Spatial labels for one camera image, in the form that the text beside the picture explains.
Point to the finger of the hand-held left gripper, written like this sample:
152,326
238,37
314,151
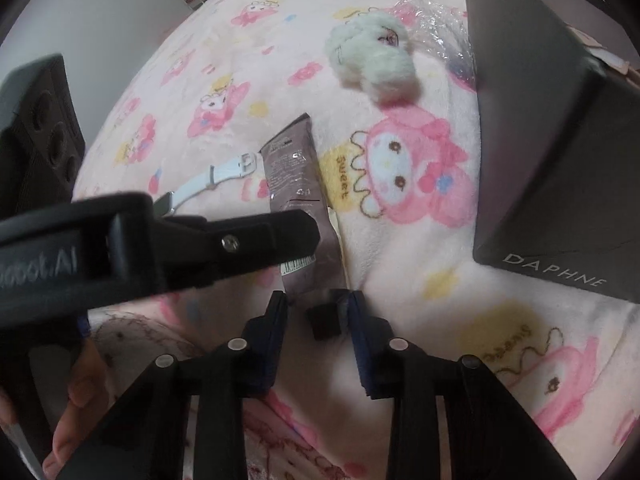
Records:
250,240

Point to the pink cartoon printed blanket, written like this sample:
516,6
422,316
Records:
400,260

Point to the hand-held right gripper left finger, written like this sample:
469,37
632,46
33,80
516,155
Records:
275,330

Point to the brown cosmetic tube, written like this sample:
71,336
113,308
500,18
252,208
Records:
295,175

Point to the person's left hand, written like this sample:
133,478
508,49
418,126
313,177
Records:
80,395

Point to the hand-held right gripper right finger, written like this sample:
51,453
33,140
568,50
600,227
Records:
356,330

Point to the clear plastic wrap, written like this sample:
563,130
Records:
435,20

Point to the dark grey cardboard box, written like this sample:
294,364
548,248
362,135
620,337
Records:
540,160

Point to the white cartoon print cloth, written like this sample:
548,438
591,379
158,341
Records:
310,440

